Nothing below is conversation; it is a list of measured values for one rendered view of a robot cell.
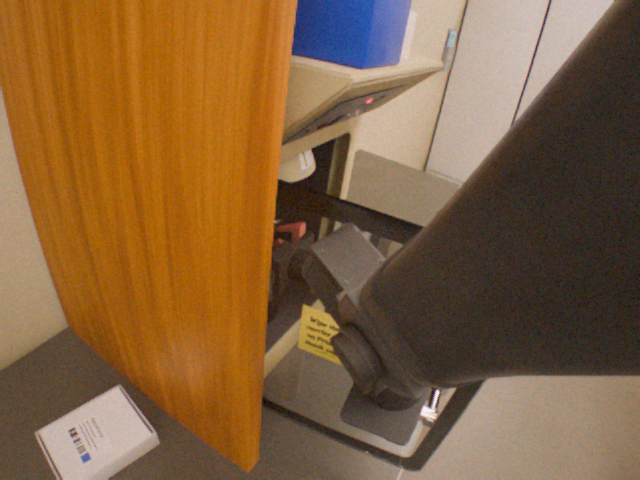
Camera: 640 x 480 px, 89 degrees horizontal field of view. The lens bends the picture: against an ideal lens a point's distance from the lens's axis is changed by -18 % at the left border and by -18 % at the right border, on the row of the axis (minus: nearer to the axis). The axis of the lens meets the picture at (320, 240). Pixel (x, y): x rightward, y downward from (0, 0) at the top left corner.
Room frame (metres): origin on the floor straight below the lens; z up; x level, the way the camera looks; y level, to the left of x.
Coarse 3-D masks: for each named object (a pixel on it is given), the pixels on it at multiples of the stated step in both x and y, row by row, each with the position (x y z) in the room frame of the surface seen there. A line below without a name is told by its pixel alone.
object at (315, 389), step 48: (288, 192) 0.34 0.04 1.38; (288, 240) 0.34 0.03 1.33; (384, 240) 0.31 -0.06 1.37; (288, 288) 0.34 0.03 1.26; (288, 336) 0.34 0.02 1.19; (288, 384) 0.33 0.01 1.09; (336, 384) 0.31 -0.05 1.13; (480, 384) 0.26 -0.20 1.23; (336, 432) 0.31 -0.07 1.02; (432, 432) 0.27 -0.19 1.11
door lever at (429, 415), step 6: (432, 390) 0.27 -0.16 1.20; (438, 390) 0.27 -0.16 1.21; (444, 390) 0.27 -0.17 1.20; (432, 396) 0.26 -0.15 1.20; (438, 396) 0.26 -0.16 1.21; (432, 402) 0.25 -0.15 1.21; (438, 402) 0.25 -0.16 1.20; (426, 408) 0.24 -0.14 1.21; (432, 408) 0.24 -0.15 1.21; (426, 414) 0.23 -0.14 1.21; (432, 414) 0.23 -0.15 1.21; (420, 420) 0.23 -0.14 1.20; (426, 420) 0.23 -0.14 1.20; (432, 420) 0.23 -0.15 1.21
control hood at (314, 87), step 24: (312, 72) 0.33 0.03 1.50; (336, 72) 0.32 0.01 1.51; (360, 72) 0.33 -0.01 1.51; (384, 72) 0.38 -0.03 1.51; (408, 72) 0.44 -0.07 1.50; (432, 72) 0.57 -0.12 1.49; (288, 96) 0.34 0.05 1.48; (312, 96) 0.33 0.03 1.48; (336, 96) 0.32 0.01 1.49; (360, 96) 0.39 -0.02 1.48; (288, 120) 0.33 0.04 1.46; (312, 120) 0.36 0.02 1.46
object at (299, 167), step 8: (304, 152) 0.54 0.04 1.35; (288, 160) 0.51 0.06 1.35; (296, 160) 0.52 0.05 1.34; (304, 160) 0.53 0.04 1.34; (312, 160) 0.56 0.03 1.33; (280, 168) 0.50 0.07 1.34; (288, 168) 0.51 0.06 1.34; (296, 168) 0.52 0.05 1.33; (304, 168) 0.53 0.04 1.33; (312, 168) 0.55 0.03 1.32; (280, 176) 0.50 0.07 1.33; (288, 176) 0.50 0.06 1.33; (296, 176) 0.51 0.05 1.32; (304, 176) 0.52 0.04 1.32
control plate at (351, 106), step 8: (392, 88) 0.48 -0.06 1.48; (400, 88) 0.52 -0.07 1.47; (368, 96) 0.42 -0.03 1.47; (376, 96) 0.46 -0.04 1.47; (344, 104) 0.37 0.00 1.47; (352, 104) 0.40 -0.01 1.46; (360, 104) 0.44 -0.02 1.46; (368, 104) 0.49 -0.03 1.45; (328, 112) 0.36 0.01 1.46; (336, 112) 0.39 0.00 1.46; (344, 112) 0.43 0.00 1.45; (352, 112) 0.47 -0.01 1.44; (360, 112) 0.53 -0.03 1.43; (320, 120) 0.38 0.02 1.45; (328, 120) 0.41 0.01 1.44; (344, 120) 0.51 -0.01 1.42; (304, 128) 0.37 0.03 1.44; (312, 128) 0.40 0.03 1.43; (296, 136) 0.38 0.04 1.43
